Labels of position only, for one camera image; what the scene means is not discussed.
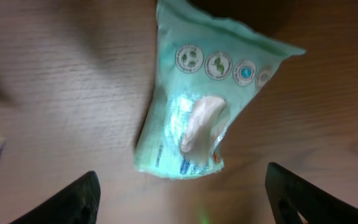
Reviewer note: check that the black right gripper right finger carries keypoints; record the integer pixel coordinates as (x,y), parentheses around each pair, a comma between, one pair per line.
(293,199)

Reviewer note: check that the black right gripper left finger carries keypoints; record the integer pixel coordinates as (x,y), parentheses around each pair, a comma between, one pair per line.
(77,203)

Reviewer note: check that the green tissue pack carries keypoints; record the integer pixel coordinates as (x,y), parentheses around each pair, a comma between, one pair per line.
(208,70)

